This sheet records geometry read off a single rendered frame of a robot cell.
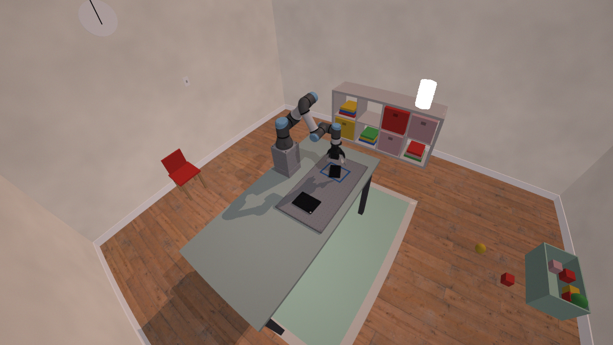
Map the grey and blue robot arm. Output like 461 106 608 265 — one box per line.
275 92 342 150

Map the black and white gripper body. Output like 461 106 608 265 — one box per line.
329 142 341 160

